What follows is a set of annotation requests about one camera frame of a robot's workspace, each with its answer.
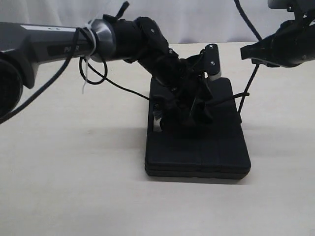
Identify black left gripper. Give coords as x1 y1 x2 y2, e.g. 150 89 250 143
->
167 54 213 138

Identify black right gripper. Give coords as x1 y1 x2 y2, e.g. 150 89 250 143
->
240 9 315 68

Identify black plastic carry case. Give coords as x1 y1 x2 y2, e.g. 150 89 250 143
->
144 77 252 179

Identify black rope with loop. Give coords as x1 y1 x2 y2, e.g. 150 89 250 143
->
152 0 264 133

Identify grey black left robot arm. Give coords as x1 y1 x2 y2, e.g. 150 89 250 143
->
0 15 213 128

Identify white backdrop curtain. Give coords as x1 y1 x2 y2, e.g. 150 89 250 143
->
0 0 294 44

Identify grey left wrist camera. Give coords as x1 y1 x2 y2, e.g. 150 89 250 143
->
203 44 221 81

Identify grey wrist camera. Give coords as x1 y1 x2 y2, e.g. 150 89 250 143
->
267 0 307 11
203 44 221 81

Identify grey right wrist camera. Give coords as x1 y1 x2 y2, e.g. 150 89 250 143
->
267 0 307 11

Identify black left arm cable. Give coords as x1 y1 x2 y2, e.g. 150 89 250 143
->
0 27 151 123

